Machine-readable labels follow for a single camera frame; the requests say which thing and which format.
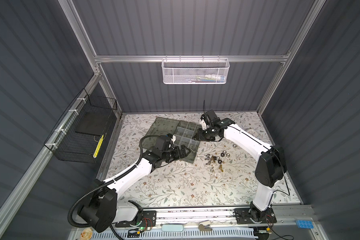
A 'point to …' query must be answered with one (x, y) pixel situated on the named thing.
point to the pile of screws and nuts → (216, 161)
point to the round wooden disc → (86, 234)
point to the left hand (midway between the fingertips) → (186, 152)
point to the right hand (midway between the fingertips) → (199, 138)
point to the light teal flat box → (172, 228)
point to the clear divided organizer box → (186, 133)
